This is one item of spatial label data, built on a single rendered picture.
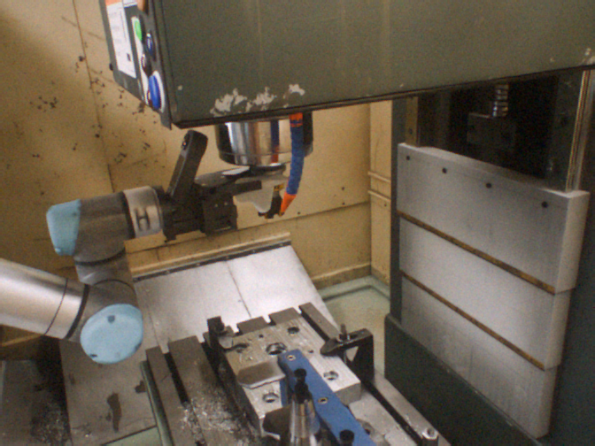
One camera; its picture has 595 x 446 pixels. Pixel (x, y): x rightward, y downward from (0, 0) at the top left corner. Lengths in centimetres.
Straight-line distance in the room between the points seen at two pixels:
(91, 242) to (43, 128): 104
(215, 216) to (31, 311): 30
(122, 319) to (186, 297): 124
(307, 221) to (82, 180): 86
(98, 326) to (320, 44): 43
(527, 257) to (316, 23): 66
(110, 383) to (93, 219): 103
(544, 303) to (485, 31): 57
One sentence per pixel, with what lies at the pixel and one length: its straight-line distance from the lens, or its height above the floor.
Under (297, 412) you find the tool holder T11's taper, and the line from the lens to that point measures 66.
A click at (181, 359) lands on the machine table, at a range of 144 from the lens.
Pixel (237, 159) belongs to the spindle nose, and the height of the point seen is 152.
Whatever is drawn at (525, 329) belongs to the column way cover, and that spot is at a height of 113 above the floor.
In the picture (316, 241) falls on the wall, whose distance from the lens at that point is 218.
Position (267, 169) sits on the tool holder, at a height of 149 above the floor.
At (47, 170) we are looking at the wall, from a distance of 185.
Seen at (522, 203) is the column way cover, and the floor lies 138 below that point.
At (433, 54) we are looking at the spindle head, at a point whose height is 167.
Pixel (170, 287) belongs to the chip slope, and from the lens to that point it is 196.
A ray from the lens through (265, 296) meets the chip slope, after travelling 194.
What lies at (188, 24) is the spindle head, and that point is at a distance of 48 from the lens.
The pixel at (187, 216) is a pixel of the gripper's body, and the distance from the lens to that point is 85.
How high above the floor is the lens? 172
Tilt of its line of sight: 22 degrees down
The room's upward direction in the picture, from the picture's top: 4 degrees counter-clockwise
